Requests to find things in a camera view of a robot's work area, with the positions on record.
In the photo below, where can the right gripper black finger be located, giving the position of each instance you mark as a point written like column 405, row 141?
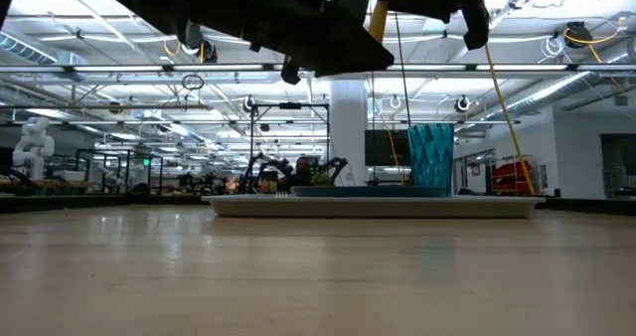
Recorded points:
column 476, row 25

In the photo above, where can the dark blue plate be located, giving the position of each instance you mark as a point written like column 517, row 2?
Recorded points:
column 367, row 192

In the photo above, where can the long ceiling light bar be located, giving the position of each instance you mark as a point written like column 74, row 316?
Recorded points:
column 149, row 68

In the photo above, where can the teal faceted cup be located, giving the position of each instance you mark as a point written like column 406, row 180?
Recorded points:
column 431, row 159

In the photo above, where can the red storage bins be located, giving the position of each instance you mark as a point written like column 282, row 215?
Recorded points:
column 512, row 177

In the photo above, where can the person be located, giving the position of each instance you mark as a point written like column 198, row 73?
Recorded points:
column 302, row 172

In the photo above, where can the black hanging screen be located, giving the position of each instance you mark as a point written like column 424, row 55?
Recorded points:
column 387, row 148

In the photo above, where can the grey plastic tray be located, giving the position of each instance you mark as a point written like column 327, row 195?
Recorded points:
column 372, row 208

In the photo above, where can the black background robot arm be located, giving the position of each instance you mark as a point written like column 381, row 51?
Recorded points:
column 258, row 172

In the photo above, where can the black aluminium table frame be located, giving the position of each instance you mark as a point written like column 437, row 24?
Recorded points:
column 586, row 206

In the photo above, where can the white building column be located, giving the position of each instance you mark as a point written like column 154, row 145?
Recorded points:
column 349, row 132

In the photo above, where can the black background rig frame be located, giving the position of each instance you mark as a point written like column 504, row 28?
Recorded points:
column 289, row 106

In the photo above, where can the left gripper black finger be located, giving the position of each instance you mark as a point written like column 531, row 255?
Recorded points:
column 353, row 52
column 291, row 75

